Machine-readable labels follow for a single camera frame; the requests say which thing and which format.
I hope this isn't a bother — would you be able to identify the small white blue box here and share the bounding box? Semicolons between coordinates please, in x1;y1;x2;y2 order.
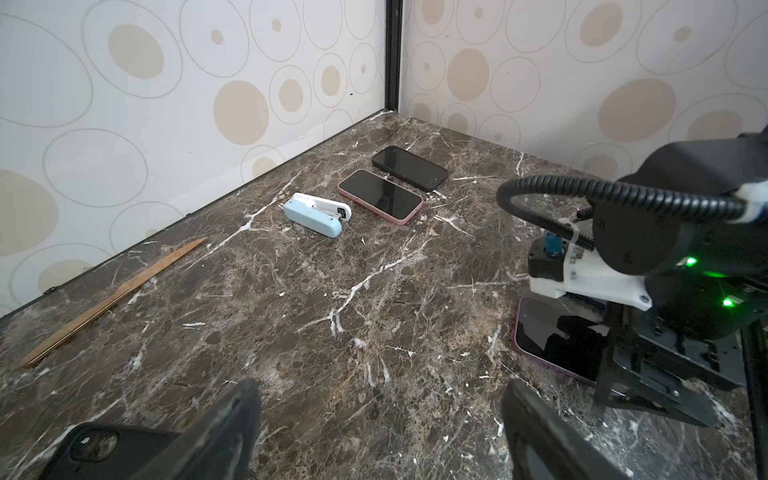
283;193;352;238

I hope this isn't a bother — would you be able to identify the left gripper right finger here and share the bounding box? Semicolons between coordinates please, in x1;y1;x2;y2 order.
501;379;626;480

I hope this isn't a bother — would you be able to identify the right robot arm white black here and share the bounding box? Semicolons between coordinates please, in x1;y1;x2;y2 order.
496;132;767;432

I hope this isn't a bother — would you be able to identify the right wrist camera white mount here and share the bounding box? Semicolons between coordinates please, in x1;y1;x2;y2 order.
528;236;653;311

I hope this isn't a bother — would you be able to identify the pink phone case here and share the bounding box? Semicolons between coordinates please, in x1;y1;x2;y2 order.
336;168;425;227

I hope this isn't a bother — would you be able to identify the black phone case horizontal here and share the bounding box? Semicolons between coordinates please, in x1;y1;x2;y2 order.
372;146;449;192

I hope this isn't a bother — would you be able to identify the black phone case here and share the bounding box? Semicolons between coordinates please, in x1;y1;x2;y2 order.
39;422;179;480

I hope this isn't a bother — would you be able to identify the brown wooden stick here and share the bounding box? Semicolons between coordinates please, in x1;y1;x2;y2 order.
19;237;207;368

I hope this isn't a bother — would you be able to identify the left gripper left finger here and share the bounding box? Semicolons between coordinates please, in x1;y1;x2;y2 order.
130;378;262;479

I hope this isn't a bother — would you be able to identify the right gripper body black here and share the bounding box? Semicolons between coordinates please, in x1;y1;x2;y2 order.
595;302;746;427

